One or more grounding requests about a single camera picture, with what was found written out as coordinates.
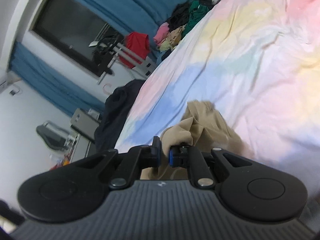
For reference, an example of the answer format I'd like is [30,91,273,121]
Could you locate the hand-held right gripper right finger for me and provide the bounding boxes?
[169,143,252,189]

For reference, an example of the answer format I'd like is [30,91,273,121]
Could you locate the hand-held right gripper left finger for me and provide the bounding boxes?
[75,136,163,189]

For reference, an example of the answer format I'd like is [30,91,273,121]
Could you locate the tan t-shirt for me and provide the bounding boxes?
[140,100,253,180]

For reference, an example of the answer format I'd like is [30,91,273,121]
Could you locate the dark navy blanket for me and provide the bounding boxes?
[95,79,147,153]

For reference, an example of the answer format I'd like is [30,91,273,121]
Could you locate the white dressing table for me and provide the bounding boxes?
[50,132,97,170]

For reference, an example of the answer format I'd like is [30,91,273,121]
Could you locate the black and white chair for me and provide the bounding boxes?
[70,108,102,143]

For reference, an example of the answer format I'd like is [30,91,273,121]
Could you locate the blue garment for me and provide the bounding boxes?
[156,49,173,62]

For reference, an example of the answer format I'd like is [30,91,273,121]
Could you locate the garment steamer stand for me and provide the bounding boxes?
[89,39,158,77]

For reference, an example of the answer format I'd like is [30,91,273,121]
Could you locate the yellow-green garment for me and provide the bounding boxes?
[157,41,175,52]

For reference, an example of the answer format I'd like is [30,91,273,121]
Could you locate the wavy vanity mirror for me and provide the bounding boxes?
[36,121,69,153]

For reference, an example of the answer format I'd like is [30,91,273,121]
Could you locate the red shirt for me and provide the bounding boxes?
[124,32,150,68]

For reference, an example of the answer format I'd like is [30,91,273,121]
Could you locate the beige garment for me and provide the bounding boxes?
[165,26,187,46]

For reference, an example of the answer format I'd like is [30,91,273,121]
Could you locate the pink garment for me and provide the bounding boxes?
[153,22,170,44]

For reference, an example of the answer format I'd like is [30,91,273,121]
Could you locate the pastel tie-dye bedsheet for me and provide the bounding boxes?
[114,0,320,180]

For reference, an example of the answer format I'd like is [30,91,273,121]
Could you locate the blue curtain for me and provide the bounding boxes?
[9,42,107,117]
[42,0,208,53]

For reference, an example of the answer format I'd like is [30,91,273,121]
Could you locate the black garment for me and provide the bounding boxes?
[167,1,193,29]

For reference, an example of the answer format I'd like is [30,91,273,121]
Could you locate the dark framed window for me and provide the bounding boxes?
[29,0,125,77]

